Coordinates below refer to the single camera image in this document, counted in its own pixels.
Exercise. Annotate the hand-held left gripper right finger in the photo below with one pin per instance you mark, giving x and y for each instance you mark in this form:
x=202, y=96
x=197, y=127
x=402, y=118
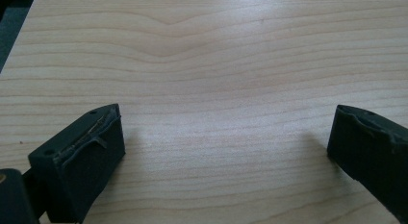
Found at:
x=369, y=147

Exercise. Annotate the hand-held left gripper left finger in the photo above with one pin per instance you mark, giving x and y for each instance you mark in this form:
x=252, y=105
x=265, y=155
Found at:
x=80, y=160

